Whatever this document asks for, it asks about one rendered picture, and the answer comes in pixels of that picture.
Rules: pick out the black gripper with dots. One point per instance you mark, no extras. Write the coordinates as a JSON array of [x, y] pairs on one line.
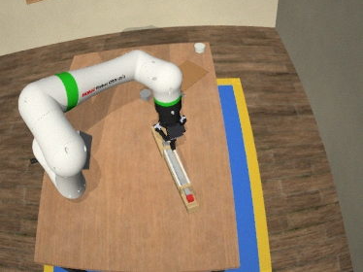
[[164, 121]]

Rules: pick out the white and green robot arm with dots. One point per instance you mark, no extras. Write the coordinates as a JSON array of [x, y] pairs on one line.
[[57, 145]]

